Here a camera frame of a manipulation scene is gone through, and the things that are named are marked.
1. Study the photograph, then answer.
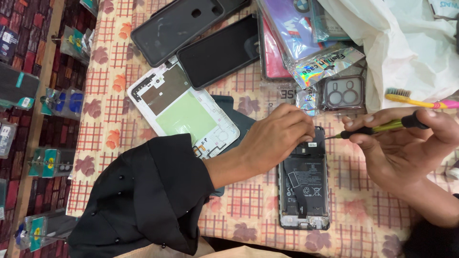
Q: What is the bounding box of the person's right hand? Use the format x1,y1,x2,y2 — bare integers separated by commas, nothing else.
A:
341,106,459,191

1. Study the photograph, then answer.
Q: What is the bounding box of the person's left hand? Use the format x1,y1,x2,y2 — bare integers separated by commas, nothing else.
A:
240,103,317,178

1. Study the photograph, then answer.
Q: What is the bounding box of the black phone with battery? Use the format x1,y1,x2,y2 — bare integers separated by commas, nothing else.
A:
278,125,331,231

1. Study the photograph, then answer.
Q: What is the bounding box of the green black precision screwdriver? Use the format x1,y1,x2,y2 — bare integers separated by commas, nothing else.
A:
324,110,430,141

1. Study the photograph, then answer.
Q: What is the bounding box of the clear plastic packet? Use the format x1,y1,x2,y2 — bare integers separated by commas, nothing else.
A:
260,80,320,117

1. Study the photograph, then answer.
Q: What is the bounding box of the holographic phone case packet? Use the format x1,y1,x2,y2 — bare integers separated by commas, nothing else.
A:
288,44,366,90

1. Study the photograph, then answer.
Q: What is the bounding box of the dark grey phone back cover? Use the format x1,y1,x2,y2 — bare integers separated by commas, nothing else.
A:
211,95,257,197

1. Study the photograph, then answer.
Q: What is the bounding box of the red phone case in packet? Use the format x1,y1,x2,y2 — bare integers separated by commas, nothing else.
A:
258,14,295,81

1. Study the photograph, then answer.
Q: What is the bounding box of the purple printed phone case packet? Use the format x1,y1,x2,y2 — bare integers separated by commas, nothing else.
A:
256,0,338,69

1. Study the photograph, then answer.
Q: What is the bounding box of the teal phone case packet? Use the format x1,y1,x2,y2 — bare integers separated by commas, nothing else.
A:
310,0,353,43

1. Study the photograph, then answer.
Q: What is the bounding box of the floral checked tablecloth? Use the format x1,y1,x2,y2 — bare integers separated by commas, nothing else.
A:
66,0,459,258

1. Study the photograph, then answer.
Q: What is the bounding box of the yellow pink toothbrush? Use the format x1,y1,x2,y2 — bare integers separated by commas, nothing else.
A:
384,87,459,110

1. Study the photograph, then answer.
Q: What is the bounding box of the white plastic bag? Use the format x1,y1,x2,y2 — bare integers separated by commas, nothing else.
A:
317,0,459,114

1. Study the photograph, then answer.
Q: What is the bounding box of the large black phone case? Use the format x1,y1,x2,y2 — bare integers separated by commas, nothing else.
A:
130,0,226,68

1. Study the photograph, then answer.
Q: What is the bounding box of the white printed packet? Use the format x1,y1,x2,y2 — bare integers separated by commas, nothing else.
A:
428,0,459,20

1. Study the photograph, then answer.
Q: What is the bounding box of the rack of hanging accessory packets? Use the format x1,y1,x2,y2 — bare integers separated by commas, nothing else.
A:
0,0,99,253

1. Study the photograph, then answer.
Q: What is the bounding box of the clear camera-ring phone case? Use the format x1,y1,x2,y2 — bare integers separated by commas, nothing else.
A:
318,75,367,112

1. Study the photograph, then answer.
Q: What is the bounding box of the white phone back frame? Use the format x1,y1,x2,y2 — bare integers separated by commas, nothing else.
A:
127,57,240,160

